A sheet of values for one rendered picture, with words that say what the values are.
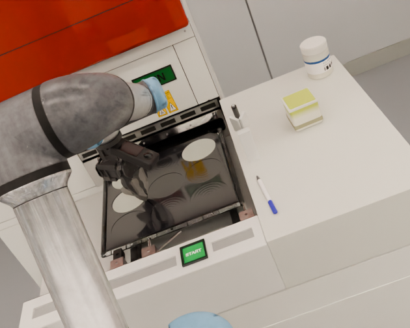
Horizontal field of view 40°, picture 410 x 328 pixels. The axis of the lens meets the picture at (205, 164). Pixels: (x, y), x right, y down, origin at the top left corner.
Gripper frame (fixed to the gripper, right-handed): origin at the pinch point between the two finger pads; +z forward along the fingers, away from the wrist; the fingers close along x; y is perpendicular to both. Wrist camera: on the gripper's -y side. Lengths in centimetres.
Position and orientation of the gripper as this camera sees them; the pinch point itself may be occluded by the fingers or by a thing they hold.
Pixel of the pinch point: (146, 196)
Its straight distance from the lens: 148.0
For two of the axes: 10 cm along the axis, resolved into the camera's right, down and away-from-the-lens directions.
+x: -3.9, 6.5, -6.5
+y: -8.5, 0.1, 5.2
